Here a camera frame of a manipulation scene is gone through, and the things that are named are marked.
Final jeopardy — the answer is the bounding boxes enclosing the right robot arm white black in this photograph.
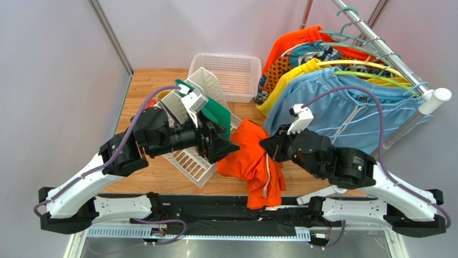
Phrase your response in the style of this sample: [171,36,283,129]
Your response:
[260,128,449,238]

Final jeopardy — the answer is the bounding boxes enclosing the light blue shorts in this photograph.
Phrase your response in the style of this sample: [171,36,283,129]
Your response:
[263,67,424,154]

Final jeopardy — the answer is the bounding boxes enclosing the white perforated basket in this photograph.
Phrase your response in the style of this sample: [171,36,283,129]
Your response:
[187,53,262,103]

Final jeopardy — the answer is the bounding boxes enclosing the teal hanger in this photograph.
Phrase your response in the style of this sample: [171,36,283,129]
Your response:
[319,6,375,49]
[327,40,391,66]

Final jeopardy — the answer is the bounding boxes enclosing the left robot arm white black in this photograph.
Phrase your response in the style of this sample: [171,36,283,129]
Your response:
[39,107,240,234]

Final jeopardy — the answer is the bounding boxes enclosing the orange shorts front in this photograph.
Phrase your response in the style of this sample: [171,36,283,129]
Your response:
[217,119,286,210]

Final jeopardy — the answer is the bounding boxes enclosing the yellow hanger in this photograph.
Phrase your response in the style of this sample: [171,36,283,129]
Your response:
[316,60,405,77]

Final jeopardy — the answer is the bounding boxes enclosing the teal hanger front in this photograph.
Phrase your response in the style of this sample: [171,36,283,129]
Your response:
[327,40,391,66]

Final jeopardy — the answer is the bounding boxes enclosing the yellow cup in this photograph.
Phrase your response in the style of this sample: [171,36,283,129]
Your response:
[155,90,171,102]

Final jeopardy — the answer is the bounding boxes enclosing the orange shorts back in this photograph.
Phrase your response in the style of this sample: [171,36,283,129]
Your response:
[262,25,367,74]

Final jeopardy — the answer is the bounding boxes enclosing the yellow shorts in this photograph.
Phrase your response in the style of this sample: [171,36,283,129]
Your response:
[255,58,412,117]

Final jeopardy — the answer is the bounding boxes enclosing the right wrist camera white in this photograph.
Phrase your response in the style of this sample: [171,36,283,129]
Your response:
[287,104,314,135]

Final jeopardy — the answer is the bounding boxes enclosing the teal hanger back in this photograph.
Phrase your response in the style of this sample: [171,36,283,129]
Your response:
[319,6,375,49]

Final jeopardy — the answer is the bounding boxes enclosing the metal clothes rack rail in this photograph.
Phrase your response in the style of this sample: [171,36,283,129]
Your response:
[299,0,453,206]

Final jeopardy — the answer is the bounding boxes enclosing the green folder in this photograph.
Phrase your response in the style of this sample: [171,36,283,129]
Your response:
[175,78,233,140]

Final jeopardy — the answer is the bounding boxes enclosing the green hanger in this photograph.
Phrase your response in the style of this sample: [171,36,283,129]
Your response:
[334,71,420,97]

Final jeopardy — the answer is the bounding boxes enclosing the patterned blue orange shorts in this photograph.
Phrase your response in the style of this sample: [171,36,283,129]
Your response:
[253,41,394,104]

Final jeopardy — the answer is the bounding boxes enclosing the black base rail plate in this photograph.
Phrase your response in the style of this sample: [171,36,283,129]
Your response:
[128,193,326,234]

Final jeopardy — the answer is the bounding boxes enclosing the light blue wire hanger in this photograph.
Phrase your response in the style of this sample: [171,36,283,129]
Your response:
[317,82,433,138]

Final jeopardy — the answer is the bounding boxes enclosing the white file organizer rack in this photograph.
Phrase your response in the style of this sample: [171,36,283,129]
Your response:
[155,68,242,188]

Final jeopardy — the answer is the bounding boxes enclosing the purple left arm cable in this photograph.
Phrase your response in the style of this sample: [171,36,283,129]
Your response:
[33,85,187,246]

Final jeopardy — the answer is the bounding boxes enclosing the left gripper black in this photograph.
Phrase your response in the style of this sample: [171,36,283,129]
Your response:
[148,110,241,164]

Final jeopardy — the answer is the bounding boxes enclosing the small red object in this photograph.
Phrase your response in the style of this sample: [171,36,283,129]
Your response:
[145,99,157,108]

